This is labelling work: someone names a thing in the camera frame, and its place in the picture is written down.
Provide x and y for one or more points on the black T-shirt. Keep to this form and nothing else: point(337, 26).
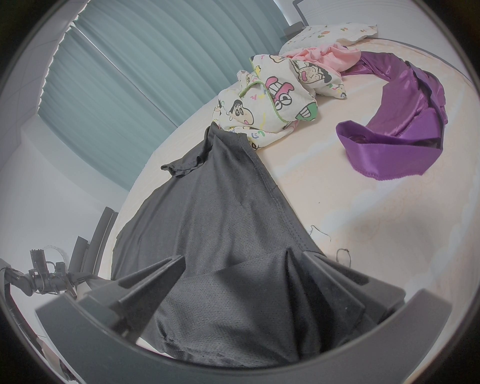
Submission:
point(225, 225)

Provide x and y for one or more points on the grey bedside table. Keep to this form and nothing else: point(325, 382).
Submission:
point(296, 29)

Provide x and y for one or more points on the bed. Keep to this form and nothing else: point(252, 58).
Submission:
point(375, 225)

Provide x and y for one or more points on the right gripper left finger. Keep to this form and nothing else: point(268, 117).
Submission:
point(150, 292)

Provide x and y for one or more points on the purple garment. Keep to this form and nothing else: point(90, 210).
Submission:
point(397, 127)

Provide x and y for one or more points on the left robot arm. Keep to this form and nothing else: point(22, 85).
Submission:
point(37, 279)

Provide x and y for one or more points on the black chest of drawers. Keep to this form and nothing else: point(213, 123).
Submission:
point(95, 243)

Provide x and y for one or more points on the blue-green curtain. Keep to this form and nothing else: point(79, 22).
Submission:
point(93, 108)
point(180, 56)

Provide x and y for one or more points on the pink garment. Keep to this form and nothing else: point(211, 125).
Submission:
point(330, 60)

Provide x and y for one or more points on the white printed pyjama top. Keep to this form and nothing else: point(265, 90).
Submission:
point(270, 108)

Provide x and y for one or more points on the white round framed mirror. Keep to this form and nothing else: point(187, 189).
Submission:
point(56, 250)

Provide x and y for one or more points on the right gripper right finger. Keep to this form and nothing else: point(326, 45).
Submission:
point(337, 288)

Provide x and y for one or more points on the white printed pillow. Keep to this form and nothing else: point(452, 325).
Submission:
point(330, 35)

